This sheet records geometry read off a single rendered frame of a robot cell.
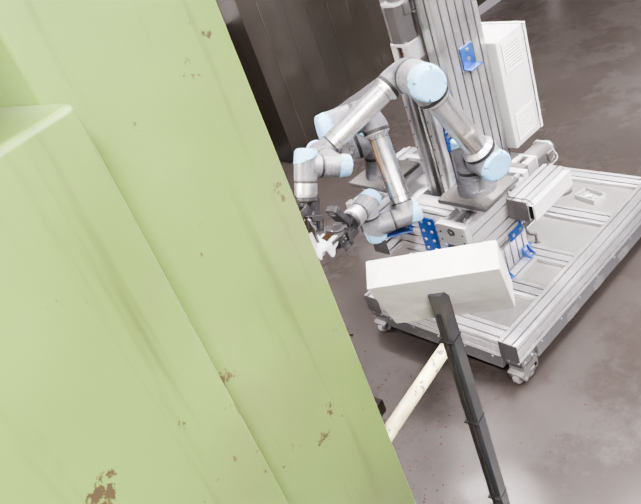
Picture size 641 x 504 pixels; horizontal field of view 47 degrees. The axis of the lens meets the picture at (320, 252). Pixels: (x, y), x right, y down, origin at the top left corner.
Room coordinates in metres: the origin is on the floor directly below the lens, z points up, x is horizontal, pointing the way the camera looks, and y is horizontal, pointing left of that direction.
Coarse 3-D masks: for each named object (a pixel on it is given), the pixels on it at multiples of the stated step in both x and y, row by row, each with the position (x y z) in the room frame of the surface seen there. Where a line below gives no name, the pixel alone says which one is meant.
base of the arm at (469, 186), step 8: (464, 176) 2.37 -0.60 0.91; (472, 176) 2.35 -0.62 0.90; (464, 184) 2.37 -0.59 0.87; (472, 184) 2.35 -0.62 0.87; (480, 184) 2.34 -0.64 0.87; (488, 184) 2.34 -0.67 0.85; (496, 184) 2.36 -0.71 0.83; (464, 192) 2.37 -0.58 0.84; (472, 192) 2.34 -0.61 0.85; (480, 192) 2.33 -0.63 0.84; (488, 192) 2.33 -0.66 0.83
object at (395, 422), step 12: (432, 360) 1.80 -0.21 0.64; (444, 360) 1.80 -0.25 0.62; (420, 372) 1.77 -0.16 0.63; (432, 372) 1.76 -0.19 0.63; (420, 384) 1.72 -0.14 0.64; (408, 396) 1.68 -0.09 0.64; (420, 396) 1.69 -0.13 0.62; (396, 408) 1.66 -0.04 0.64; (408, 408) 1.65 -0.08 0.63; (396, 420) 1.61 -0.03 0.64; (396, 432) 1.59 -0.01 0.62
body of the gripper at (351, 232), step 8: (352, 216) 2.22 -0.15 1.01; (336, 224) 2.20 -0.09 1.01; (344, 224) 2.18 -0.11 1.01; (352, 224) 2.22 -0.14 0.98; (328, 232) 2.17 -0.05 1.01; (336, 232) 2.15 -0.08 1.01; (352, 232) 2.20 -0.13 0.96; (344, 240) 2.16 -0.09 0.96; (352, 240) 2.17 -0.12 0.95; (336, 248) 2.17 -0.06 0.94
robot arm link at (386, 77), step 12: (384, 72) 2.36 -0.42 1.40; (384, 84) 2.32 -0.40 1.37; (372, 96) 2.32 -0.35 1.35; (384, 96) 2.31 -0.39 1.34; (396, 96) 2.32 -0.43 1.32; (360, 108) 2.31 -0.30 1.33; (372, 108) 2.30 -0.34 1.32; (348, 120) 2.30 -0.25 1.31; (360, 120) 2.29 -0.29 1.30; (336, 132) 2.29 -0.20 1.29; (348, 132) 2.28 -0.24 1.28; (312, 144) 2.32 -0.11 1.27; (324, 144) 2.28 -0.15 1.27; (336, 144) 2.28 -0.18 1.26
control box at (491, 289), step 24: (384, 264) 1.59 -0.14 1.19; (408, 264) 1.56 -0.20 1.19; (432, 264) 1.52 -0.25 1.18; (456, 264) 1.49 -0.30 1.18; (480, 264) 1.46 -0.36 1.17; (504, 264) 1.54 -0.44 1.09; (384, 288) 1.55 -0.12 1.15; (408, 288) 1.54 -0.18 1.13; (432, 288) 1.53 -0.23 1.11; (456, 288) 1.52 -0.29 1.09; (480, 288) 1.51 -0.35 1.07; (504, 288) 1.49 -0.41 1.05; (408, 312) 1.63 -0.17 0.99; (432, 312) 1.62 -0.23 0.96; (456, 312) 1.61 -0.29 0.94
